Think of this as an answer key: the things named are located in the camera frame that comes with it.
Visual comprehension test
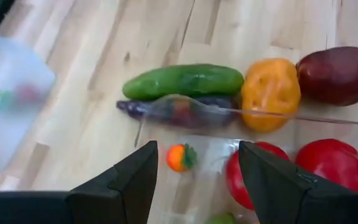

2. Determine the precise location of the frosted plastic container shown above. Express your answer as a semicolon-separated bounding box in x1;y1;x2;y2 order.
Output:
0;30;58;175

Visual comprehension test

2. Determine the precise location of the green lime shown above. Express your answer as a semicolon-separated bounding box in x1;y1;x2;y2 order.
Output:
205;212;239;224

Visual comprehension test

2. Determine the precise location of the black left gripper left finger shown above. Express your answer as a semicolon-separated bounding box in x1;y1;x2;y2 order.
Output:
67;140;160;224

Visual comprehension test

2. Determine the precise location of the purple eggplant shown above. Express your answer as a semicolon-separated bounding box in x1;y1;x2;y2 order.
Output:
116;95;239;130

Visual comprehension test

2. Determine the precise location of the green cucumber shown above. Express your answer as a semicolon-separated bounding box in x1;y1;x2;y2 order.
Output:
122;63;245;101

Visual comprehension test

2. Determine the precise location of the red tomato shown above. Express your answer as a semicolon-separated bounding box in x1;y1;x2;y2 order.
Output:
225;141;291;212

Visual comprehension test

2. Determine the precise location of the dark red apple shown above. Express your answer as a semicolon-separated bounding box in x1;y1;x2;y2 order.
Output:
296;46;358;106

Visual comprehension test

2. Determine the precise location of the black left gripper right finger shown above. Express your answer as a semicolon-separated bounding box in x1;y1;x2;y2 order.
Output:
238;140;358;224

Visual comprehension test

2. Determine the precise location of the small cherry tomato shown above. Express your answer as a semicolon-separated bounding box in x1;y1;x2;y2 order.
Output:
165;142;198;173

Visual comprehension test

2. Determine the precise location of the small green pepper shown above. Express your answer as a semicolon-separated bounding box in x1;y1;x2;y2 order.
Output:
0;89;16;113

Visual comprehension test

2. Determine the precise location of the orange bell pepper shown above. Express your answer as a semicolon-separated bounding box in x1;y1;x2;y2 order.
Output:
240;58;301;133

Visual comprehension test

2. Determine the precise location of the small red pepper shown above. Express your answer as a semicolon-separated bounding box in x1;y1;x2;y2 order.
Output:
16;84;45;105

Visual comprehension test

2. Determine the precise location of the clear plastic bin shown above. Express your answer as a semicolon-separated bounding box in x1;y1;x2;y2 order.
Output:
134;94;358;224

